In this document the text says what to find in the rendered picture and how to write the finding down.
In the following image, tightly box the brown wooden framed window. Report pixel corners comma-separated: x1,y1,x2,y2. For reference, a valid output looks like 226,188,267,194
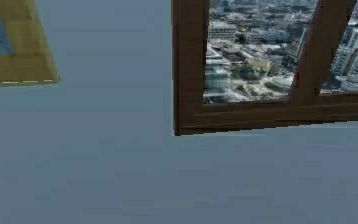
170,0,358,137

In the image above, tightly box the yellow framed wall picture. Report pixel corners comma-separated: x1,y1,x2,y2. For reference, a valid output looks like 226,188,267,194
0,0,61,87

